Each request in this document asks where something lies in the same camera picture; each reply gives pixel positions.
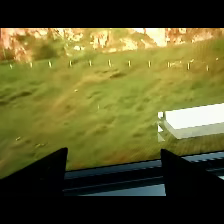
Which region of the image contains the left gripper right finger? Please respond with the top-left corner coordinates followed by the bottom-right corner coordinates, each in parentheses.
top-left (160, 148), bottom-right (224, 197)

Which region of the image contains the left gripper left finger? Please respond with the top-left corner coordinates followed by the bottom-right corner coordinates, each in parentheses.
top-left (0, 147), bottom-right (69, 197)

